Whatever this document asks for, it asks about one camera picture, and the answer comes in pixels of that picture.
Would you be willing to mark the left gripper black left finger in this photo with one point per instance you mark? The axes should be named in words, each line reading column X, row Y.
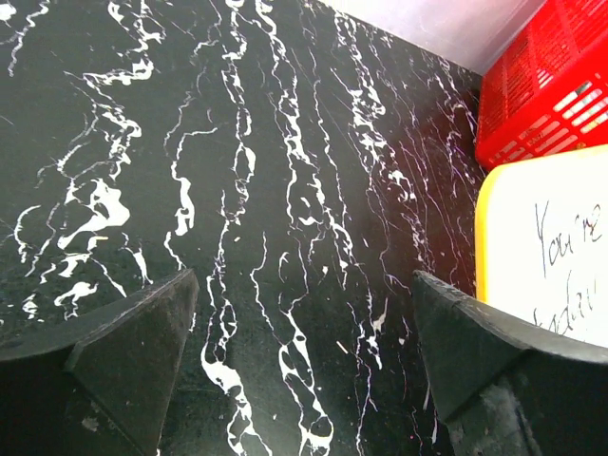
column 101, row 383

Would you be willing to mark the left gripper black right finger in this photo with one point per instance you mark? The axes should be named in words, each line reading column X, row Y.
column 503, row 386

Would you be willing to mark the white board yellow frame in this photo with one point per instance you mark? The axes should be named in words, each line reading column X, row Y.
column 541, row 242

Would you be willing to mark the red plastic shopping basket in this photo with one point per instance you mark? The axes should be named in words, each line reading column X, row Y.
column 547, row 93

